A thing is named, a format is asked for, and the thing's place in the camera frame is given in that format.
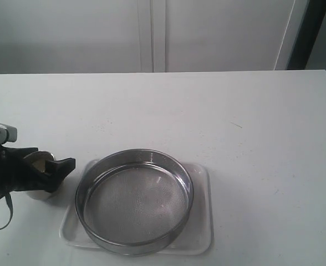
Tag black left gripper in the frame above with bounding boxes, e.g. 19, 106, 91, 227
0, 145, 76, 207

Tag stainless steel cup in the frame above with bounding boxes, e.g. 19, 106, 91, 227
23, 150, 65, 202

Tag round steel mesh sieve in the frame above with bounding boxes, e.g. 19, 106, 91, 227
75, 149, 194, 255

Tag rice and millet grains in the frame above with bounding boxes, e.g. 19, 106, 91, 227
32, 159, 48, 174

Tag white cabinet doors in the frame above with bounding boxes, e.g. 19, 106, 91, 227
0, 1, 308, 74

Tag white plastic tray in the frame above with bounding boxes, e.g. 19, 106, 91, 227
59, 162, 213, 255

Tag dark grey post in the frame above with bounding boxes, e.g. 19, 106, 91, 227
287, 0, 326, 70

